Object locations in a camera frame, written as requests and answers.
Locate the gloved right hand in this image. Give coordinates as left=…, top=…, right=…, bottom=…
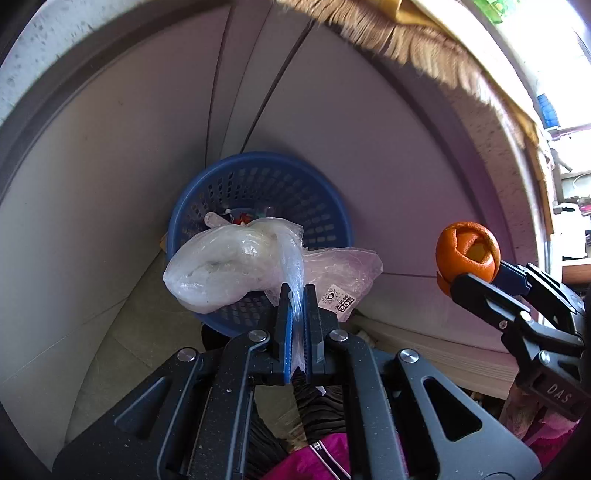
left=498, top=382, right=578, bottom=458

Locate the blue trash basket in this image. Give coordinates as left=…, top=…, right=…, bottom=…
left=163, top=152, right=353, bottom=337

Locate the blue container on sill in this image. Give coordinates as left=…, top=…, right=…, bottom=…
left=537, top=94, right=560, bottom=129

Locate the green dish soap bottle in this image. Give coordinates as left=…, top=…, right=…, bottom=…
left=474, top=0, right=515, bottom=25

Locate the clear plastic bag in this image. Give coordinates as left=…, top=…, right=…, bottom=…
left=163, top=218, right=383, bottom=373

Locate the orange peel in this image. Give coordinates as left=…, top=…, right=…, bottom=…
left=436, top=221, right=501, bottom=296

